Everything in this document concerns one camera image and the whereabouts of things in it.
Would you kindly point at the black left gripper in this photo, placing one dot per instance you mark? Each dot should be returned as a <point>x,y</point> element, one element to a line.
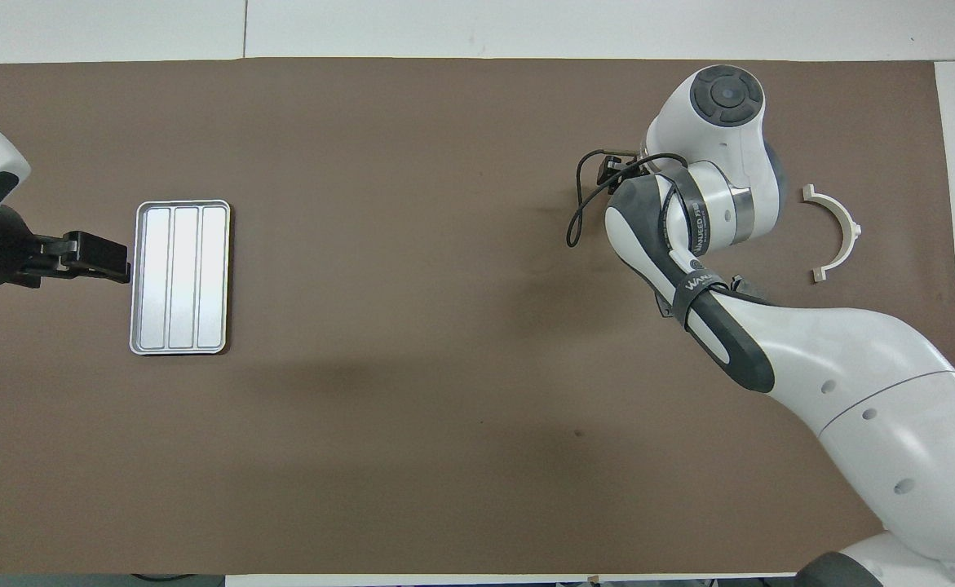
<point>4,257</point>

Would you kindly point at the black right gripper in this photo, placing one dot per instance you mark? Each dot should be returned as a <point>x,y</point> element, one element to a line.
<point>620,169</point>

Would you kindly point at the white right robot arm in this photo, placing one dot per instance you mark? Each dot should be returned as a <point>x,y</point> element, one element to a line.
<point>868,383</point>

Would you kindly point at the silver metal tray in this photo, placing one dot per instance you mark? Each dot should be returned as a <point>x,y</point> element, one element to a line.
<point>179,277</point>

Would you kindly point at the brown table mat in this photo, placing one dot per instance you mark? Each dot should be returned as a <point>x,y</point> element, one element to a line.
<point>412,244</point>

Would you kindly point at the white curved plastic bracket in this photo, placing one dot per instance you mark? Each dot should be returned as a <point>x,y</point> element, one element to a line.
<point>846,224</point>

